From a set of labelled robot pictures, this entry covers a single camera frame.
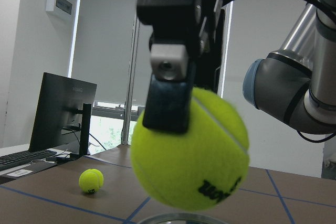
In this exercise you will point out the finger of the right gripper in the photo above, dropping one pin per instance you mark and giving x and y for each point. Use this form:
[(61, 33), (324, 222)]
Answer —
[(168, 102)]

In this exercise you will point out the Wilson yellow tennis ball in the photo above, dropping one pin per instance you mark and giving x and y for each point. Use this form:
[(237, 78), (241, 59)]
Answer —
[(191, 153)]

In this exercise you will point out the Roland Garros yellow tennis ball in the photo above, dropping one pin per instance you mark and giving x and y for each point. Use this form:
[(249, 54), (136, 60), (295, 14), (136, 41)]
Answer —
[(91, 180)]

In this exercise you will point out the white tennis ball can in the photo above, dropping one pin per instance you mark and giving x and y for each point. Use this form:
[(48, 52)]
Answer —
[(178, 217)]

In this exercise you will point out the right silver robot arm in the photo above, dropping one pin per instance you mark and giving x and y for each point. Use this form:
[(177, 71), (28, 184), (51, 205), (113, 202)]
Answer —
[(294, 86)]

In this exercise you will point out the black computer monitor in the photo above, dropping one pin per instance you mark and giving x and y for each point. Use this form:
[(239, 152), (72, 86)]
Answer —
[(63, 113)]

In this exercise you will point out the black keyboard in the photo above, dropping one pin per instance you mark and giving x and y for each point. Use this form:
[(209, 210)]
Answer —
[(23, 157)]

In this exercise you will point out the aluminium frame pillar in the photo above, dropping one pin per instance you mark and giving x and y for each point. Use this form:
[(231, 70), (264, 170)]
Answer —
[(131, 79)]

